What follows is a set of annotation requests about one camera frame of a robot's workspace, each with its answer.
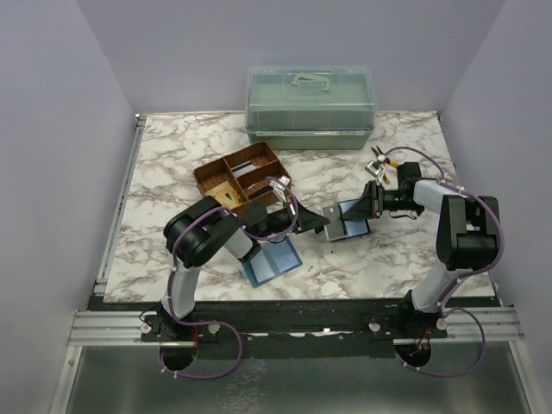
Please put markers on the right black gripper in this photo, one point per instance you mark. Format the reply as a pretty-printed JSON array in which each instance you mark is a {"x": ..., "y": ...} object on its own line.
[{"x": 371, "y": 205}]

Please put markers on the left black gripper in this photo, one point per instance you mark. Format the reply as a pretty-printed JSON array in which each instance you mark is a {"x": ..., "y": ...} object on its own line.
[{"x": 308, "y": 220}]

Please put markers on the black leather card holder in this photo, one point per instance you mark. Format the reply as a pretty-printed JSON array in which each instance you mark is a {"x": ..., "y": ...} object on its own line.
[{"x": 340, "y": 229}]

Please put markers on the dark credit card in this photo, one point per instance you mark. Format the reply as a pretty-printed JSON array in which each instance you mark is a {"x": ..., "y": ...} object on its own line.
[{"x": 264, "y": 190}]

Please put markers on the brown wicker divided tray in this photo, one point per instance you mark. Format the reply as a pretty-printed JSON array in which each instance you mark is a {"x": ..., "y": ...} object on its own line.
[{"x": 267, "y": 163}]

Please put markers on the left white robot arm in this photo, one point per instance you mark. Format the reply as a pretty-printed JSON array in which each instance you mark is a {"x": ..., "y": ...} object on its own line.
[{"x": 197, "y": 234}]

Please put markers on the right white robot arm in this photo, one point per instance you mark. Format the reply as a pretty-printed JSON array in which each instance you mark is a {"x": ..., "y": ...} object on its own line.
[{"x": 469, "y": 238}]

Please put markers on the blue plastic card sleeve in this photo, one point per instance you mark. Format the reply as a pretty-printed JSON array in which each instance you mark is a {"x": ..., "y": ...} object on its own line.
[{"x": 273, "y": 260}]

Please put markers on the gold cards in tray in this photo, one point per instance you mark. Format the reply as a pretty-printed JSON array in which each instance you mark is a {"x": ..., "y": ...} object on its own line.
[{"x": 225, "y": 194}]

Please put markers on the green clear-lid storage box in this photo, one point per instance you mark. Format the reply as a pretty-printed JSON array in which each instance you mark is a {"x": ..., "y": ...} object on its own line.
[{"x": 310, "y": 108}]

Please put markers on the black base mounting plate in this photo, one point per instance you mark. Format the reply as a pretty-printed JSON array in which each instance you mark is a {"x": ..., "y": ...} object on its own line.
[{"x": 292, "y": 329}]

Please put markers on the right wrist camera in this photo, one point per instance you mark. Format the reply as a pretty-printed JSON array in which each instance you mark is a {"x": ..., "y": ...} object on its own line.
[{"x": 377, "y": 169}]

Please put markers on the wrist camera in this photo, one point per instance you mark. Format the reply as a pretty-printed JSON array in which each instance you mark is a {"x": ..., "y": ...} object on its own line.
[
  {"x": 377, "y": 169},
  {"x": 279, "y": 186}
]

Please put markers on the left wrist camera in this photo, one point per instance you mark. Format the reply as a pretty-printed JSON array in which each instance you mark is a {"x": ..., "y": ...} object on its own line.
[{"x": 279, "y": 186}]

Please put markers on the yellow handled pliers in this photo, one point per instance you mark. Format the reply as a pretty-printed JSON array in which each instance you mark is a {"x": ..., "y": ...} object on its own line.
[{"x": 380, "y": 156}]

